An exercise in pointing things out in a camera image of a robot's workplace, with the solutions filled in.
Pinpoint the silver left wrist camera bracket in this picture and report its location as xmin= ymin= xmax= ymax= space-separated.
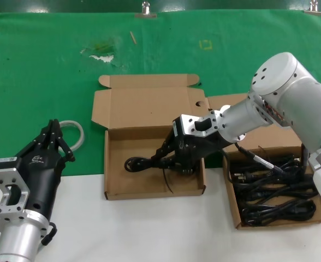
xmin=0 ymin=156 xmax=31 ymax=218

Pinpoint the black right gripper signal cable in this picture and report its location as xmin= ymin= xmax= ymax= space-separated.
xmin=235 ymin=141 xmax=310 ymax=172

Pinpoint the silver binder clip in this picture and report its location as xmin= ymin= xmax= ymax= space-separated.
xmin=134 ymin=1 xmax=158 ymax=19
xmin=304 ymin=1 xmax=321 ymax=16

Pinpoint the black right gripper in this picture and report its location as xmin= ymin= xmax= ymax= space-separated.
xmin=150 ymin=127 xmax=234 ymax=175

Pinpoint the green table cloth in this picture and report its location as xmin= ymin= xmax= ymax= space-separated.
xmin=0 ymin=10 xmax=321 ymax=178

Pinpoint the black gripper signal cable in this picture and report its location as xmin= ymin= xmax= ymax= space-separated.
xmin=235 ymin=141 xmax=310 ymax=172
xmin=40 ymin=221 xmax=59 ymax=248

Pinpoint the black power cable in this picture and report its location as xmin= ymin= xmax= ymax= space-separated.
xmin=258 ymin=148 xmax=310 ymax=175
xmin=230 ymin=163 xmax=318 ymax=199
xmin=124 ymin=155 xmax=202 ymax=196
xmin=241 ymin=199 xmax=317 ymax=227

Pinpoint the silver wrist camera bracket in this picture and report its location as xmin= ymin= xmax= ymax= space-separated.
xmin=0 ymin=156 xmax=31 ymax=218
xmin=172 ymin=110 xmax=219 ymax=139

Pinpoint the clear tape roll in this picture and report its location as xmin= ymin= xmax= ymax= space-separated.
xmin=57 ymin=120 xmax=85 ymax=153

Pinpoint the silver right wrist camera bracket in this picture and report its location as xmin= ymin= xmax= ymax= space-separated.
xmin=172 ymin=110 xmax=219 ymax=139

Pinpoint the black left gripper signal cable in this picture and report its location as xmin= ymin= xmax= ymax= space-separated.
xmin=40 ymin=221 xmax=59 ymax=248

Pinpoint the brown cardboard mailer box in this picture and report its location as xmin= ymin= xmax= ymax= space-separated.
xmin=91 ymin=74 xmax=207 ymax=201
xmin=207 ymin=92 xmax=321 ymax=230

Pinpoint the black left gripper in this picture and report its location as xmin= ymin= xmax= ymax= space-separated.
xmin=15 ymin=119 xmax=76 ymax=219

